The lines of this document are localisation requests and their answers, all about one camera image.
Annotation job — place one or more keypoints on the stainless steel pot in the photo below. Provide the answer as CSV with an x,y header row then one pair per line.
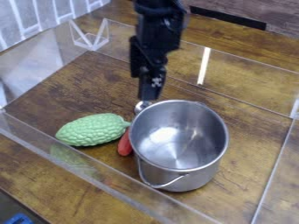
x,y
179,138

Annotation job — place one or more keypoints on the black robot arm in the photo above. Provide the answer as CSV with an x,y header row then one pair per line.
x,y
159,8

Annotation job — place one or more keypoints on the clear acrylic bracket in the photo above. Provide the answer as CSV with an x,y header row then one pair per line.
x,y
87,40

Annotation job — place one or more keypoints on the blue object at corner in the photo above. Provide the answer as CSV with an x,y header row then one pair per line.
x,y
19,218

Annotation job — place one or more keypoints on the green bitter gourd toy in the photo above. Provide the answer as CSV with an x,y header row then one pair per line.
x,y
92,130

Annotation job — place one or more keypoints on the black wall strip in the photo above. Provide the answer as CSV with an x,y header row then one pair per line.
x,y
228,18

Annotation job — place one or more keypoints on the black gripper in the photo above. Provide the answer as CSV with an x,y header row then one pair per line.
x,y
157,36

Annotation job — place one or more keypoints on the pink handled metal spoon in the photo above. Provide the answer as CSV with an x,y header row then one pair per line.
x,y
124,147

